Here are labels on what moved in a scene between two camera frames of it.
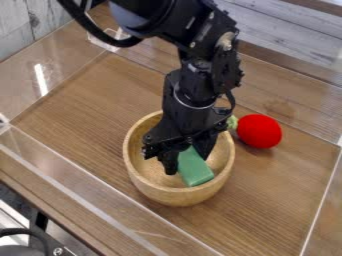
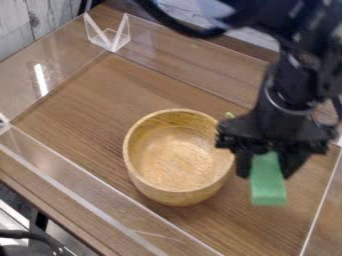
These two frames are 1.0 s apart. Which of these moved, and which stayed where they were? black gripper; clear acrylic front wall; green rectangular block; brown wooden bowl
Moved: black gripper; green rectangular block
Stayed: brown wooden bowl; clear acrylic front wall
